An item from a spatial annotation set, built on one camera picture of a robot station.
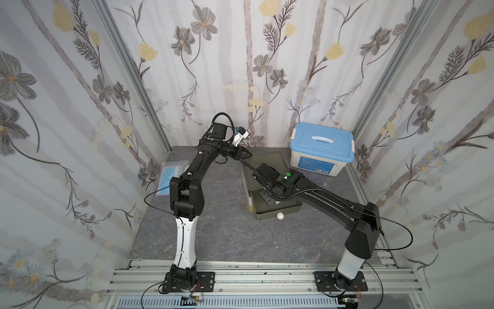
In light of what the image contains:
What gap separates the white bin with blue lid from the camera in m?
0.99

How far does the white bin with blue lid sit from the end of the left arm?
31cm

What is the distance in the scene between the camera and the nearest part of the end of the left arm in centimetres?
82
